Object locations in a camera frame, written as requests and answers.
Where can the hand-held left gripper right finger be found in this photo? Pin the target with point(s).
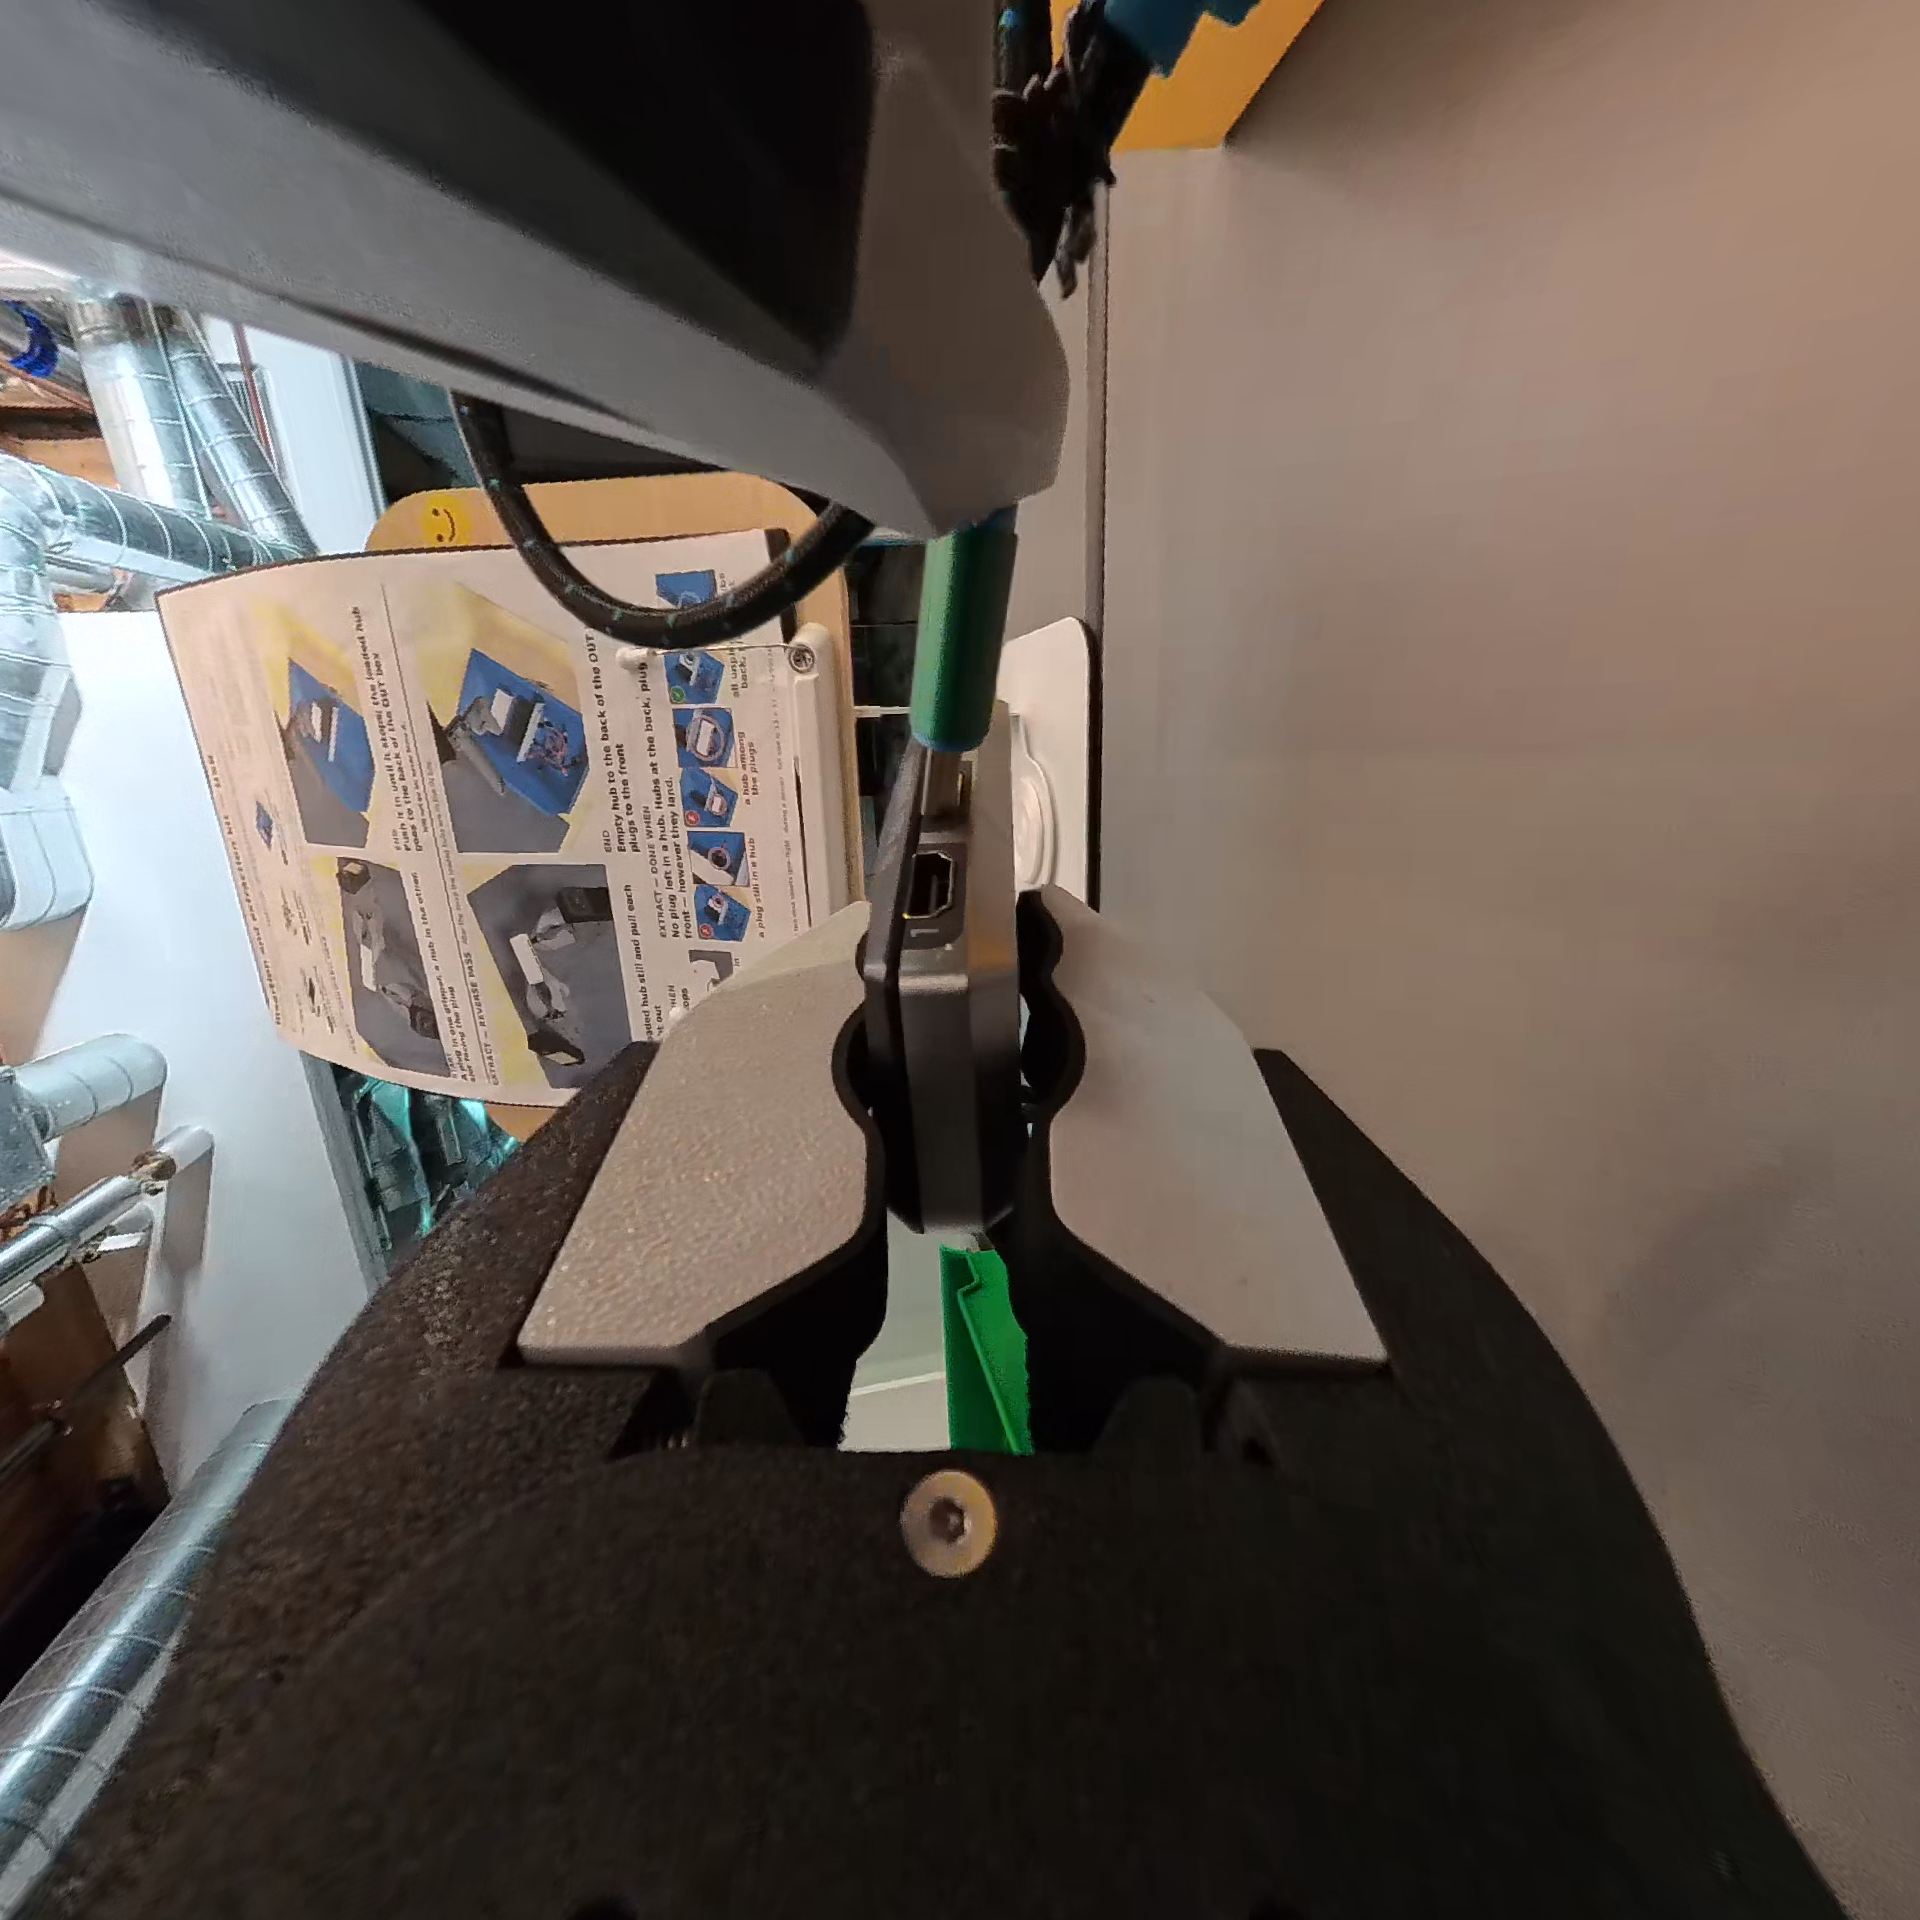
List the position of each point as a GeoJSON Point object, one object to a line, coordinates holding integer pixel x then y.
{"type": "Point", "coordinates": [1202, 1186]}

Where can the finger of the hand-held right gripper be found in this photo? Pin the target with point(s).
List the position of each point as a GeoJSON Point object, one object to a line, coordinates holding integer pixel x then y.
{"type": "Point", "coordinates": [962, 301]}

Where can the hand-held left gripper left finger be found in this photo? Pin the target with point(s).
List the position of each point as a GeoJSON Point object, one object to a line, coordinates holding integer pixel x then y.
{"type": "Point", "coordinates": [705, 1201]}

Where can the grey metal port hub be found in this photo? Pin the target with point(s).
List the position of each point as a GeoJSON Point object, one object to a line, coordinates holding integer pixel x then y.
{"type": "Point", "coordinates": [945, 1081]}

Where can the green plastic bin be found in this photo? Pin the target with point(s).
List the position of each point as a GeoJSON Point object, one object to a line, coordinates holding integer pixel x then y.
{"type": "Point", "coordinates": [985, 1350]}

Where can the yellow plastic bin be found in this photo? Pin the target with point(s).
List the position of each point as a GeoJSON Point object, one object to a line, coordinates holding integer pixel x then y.
{"type": "Point", "coordinates": [1186, 117]}

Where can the yellow smiley sticker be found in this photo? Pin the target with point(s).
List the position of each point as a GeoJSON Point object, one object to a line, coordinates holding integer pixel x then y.
{"type": "Point", "coordinates": [435, 522]}

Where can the silver metal air duct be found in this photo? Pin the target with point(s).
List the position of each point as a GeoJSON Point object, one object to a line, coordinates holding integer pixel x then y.
{"type": "Point", "coordinates": [106, 1666]}
{"type": "Point", "coordinates": [149, 510]}

